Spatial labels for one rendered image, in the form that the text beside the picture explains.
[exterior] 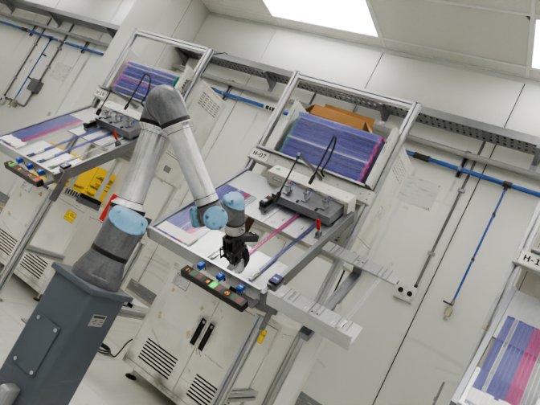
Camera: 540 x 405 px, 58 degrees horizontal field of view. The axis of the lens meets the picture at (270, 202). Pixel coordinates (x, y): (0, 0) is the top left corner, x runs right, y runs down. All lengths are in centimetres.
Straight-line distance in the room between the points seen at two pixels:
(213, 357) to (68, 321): 104
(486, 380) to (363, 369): 205
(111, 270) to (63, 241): 167
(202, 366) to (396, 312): 181
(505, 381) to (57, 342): 140
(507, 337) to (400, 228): 203
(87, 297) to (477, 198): 306
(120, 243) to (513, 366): 136
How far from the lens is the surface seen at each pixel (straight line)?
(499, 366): 192
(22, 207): 354
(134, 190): 164
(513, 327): 209
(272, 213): 239
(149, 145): 165
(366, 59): 467
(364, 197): 244
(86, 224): 315
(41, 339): 155
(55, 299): 154
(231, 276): 203
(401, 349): 377
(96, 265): 150
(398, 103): 265
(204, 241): 223
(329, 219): 229
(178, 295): 254
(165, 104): 154
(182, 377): 248
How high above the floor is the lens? 84
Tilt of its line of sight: 6 degrees up
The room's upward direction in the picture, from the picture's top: 28 degrees clockwise
